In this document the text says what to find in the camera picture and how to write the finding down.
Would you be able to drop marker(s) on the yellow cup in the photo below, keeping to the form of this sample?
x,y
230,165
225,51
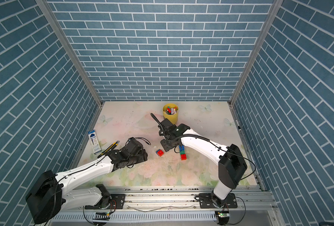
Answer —
x,y
172,118

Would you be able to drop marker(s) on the markers in cup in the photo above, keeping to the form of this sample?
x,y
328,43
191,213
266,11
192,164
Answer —
x,y
171,110

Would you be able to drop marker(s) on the aluminium corner post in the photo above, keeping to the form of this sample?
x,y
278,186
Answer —
x,y
53,22
259,42

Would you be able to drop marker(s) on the red lego brick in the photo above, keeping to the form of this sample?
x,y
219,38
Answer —
x,y
160,153
183,157

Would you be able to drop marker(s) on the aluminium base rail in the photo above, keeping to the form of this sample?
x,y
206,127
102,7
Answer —
x,y
177,206

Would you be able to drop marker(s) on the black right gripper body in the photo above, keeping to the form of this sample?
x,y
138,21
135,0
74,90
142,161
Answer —
x,y
167,144

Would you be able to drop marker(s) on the aluminium corner post left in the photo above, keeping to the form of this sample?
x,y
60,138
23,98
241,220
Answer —
x,y
53,22

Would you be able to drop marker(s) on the aluminium corner post right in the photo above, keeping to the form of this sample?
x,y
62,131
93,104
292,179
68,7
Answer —
x,y
259,42

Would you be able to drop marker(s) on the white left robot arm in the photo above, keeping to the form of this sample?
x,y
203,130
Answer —
x,y
53,192

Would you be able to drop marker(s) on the yellow black utility knife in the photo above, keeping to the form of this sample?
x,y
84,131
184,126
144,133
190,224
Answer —
x,y
111,147

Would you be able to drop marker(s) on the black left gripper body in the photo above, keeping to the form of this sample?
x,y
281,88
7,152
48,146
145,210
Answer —
x,y
140,157

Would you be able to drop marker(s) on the white blue pen box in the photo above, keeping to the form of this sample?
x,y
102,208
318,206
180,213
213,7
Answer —
x,y
94,142

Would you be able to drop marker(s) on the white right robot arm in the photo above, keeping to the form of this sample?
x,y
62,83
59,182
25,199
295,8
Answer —
x,y
229,159

